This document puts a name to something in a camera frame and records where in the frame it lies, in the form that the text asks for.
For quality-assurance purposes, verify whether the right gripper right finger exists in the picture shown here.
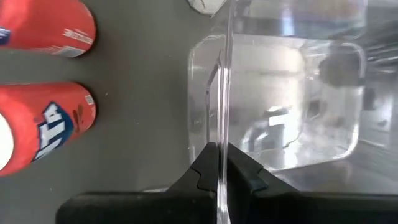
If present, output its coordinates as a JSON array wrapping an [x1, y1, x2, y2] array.
[[228, 142, 398, 224]]

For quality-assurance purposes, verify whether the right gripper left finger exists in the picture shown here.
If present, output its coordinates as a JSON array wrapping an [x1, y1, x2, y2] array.
[[55, 141, 222, 224]]

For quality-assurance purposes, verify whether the clear plastic bin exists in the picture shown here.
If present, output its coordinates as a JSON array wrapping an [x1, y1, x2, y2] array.
[[141, 0, 394, 224]]

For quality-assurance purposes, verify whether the red soda can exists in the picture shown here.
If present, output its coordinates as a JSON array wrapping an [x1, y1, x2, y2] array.
[[0, 0, 97, 58], [0, 81, 97, 177]]

